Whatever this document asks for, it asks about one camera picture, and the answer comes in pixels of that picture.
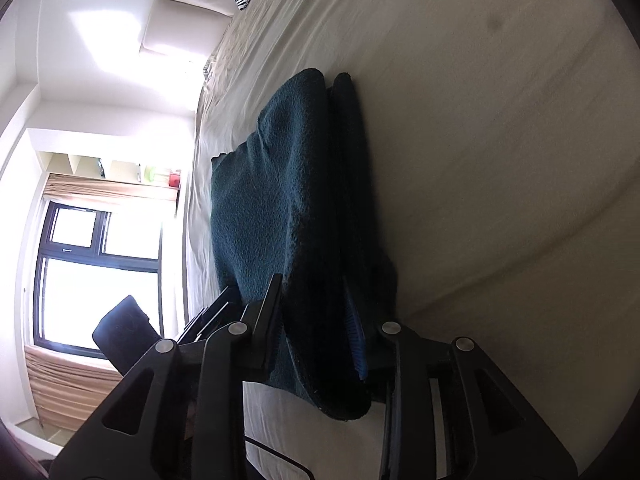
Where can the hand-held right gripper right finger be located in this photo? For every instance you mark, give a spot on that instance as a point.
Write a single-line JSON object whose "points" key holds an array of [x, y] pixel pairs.
{"points": [[357, 340]]}

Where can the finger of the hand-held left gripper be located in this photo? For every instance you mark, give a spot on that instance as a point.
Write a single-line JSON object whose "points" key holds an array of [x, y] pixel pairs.
{"points": [[210, 317]]}

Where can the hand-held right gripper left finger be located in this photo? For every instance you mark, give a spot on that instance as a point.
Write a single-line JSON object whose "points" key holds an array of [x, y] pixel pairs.
{"points": [[267, 330]]}

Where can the dark green knit sweater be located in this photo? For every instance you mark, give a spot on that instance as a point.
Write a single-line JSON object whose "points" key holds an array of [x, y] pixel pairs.
{"points": [[280, 200]]}

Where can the black framed window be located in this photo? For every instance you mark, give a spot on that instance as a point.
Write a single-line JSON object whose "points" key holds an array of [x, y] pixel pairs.
{"points": [[100, 270]]}

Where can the beige curtain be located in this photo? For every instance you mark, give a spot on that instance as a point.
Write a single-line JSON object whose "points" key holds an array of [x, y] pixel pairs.
{"points": [[65, 390], [110, 187]]}

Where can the red box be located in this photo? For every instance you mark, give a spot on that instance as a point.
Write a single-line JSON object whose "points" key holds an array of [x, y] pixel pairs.
{"points": [[175, 180]]}

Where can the green stool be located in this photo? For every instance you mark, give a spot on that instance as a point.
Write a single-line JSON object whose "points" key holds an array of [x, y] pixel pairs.
{"points": [[155, 175]]}

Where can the beige bed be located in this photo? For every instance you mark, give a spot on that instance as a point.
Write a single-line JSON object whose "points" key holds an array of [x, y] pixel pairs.
{"points": [[475, 185]]}

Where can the white padded headboard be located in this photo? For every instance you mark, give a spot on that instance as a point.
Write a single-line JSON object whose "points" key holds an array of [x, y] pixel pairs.
{"points": [[185, 20]]}

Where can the white wall shelf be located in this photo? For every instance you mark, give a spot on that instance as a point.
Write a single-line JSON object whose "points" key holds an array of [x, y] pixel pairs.
{"points": [[100, 155]]}

